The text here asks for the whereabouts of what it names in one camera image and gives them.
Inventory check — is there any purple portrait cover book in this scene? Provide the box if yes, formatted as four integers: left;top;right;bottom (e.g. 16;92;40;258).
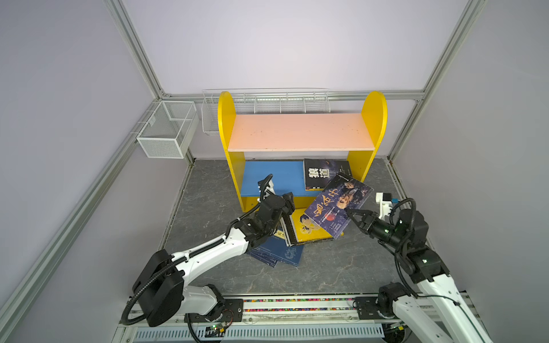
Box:
305;173;374;239

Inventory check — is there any black wolf cover book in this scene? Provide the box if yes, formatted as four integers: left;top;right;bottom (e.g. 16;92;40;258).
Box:
303;159;352;192

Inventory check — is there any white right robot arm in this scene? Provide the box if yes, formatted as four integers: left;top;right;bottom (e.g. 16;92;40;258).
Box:
346;207;491;342

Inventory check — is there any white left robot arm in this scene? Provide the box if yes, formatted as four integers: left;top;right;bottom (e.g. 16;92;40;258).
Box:
120;192;295;327

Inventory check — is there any top dark blue booklet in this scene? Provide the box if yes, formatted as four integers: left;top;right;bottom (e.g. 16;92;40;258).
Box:
252;236;304;267

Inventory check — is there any dark blue booklet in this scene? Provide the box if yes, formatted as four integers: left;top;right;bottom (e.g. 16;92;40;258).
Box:
247;249;280;268
252;236;304;267

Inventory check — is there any lower dark blue booklet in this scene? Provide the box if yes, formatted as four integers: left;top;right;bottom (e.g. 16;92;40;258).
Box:
247;249;280;268

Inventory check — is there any yellow wooden bookshelf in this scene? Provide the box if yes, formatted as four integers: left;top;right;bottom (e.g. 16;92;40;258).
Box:
217;91;388;212

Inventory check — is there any green circuit board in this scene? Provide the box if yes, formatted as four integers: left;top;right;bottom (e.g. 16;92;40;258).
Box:
204;326;226;338

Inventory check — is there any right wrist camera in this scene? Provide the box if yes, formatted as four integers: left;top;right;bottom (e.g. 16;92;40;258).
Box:
375;192;399;220

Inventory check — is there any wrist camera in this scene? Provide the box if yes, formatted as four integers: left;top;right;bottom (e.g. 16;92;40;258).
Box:
375;192;399;220
258;174;275;201

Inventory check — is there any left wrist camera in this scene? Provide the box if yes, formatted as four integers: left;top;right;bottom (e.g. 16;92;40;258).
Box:
258;174;275;201

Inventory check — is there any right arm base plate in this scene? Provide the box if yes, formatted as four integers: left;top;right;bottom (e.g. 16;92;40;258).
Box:
353;294;393;320

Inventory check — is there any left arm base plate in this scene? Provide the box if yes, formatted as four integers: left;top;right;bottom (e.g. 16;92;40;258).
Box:
188;298;244;323

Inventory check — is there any white slotted cable duct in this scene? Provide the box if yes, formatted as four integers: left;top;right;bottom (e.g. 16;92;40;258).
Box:
130;323;385;342

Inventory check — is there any white wire rack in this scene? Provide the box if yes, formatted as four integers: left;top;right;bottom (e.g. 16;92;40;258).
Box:
201;88;331;135

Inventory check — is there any white mesh wire basket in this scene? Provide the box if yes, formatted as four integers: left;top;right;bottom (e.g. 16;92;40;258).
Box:
137;101;200;159

